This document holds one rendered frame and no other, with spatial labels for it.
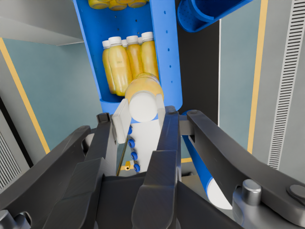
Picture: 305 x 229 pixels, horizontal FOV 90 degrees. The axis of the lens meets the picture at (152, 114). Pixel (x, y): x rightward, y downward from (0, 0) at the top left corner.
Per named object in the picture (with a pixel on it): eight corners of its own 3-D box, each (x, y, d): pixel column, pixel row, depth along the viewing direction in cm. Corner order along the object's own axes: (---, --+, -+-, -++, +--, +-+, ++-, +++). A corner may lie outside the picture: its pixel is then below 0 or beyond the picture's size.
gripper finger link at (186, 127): (167, 123, 13) (203, 118, 13) (163, 106, 17) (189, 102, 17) (169, 139, 13) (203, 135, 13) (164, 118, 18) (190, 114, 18)
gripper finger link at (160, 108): (157, 110, 14) (164, 109, 14) (155, 93, 21) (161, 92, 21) (160, 138, 15) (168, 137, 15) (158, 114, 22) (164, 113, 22)
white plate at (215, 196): (263, 202, 81) (262, 201, 82) (261, 161, 72) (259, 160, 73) (212, 214, 84) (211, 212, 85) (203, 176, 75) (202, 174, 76)
